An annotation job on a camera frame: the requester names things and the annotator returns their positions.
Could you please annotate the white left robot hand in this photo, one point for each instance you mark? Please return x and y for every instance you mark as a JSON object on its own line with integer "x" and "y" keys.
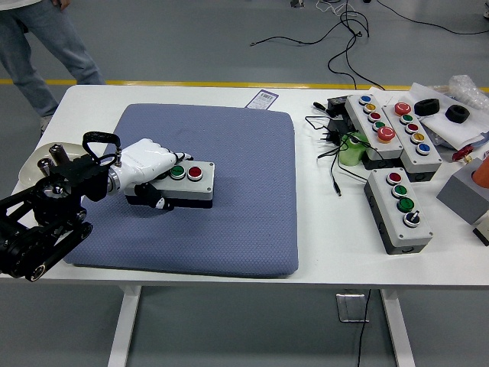
{"x": 147, "y": 160}

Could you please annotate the person's hand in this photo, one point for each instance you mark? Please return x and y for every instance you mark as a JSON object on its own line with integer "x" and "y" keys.
{"x": 61, "y": 3}

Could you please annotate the grey four-button box black base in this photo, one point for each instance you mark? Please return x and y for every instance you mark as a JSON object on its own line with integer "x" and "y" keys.
{"x": 206, "y": 176}

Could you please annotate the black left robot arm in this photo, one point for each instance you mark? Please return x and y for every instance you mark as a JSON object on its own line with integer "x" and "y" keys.
{"x": 57, "y": 181}

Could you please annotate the grey five-button control box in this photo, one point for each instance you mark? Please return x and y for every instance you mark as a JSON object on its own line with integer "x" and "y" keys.
{"x": 361, "y": 114}
{"x": 428, "y": 160}

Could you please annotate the person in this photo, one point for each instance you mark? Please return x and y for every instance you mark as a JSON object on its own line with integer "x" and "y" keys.
{"x": 23, "y": 57}

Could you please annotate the brown cylindrical capacitor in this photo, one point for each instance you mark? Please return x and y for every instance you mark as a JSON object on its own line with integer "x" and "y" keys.
{"x": 44, "y": 165}
{"x": 58, "y": 152}

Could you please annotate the blue-grey padded mat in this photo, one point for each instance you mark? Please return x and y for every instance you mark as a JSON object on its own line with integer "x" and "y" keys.
{"x": 229, "y": 210}

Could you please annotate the white shallow bowl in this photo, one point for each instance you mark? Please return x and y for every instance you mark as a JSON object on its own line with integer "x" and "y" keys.
{"x": 28, "y": 168}

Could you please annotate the purple white label tag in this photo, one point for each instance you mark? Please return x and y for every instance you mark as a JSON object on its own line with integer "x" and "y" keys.
{"x": 263, "y": 98}

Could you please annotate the white table leg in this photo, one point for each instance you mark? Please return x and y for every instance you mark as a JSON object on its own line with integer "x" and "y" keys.
{"x": 124, "y": 329}
{"x": 399, "y": 329}

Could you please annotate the black cylindrical connector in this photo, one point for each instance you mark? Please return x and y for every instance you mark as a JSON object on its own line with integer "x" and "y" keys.
{"x": 319, "y": 106}

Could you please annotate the black power adapter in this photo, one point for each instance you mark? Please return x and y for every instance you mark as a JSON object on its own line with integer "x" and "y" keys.
{"x": 342, "y": 124}
{"x": 338, "y": 103}

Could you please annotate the green plastic holder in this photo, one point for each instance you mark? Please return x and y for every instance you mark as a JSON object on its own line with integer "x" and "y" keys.
{"x": 349, "y": 154}

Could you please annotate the grey floor object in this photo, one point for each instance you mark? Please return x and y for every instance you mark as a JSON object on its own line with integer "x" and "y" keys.
{"x": 297, "y": 3}

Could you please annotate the silver floor socket plate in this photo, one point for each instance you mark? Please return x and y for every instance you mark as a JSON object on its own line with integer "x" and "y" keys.
{"x": 349, "y": 306}

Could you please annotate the small red tool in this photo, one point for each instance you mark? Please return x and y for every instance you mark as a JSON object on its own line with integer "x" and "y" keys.
{"x": 461, "y": 154}

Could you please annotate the grey block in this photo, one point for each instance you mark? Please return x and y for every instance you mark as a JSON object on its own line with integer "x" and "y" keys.
{"x": 462, "y": 199}

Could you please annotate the clear bubble wrap bag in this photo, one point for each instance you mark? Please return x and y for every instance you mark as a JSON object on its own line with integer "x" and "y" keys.
{"x": 464, "y": 88}

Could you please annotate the orange cylinder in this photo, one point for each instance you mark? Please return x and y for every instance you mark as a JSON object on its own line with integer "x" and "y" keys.
{"x": 483, "y": 174}

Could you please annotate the small white black box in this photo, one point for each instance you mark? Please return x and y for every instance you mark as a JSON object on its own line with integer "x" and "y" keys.
{"x": 483, "y": 231}

